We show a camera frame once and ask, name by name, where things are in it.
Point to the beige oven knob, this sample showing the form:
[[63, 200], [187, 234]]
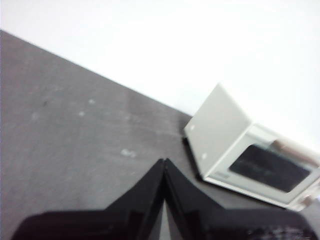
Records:
[[307, 200]]

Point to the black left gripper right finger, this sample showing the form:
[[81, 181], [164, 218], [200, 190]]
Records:
[[200, 220]]

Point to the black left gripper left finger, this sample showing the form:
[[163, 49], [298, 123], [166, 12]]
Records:
[[130, 215]]

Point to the white Toshiba toaster oven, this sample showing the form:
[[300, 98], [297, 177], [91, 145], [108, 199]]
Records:
[[215, 125]]

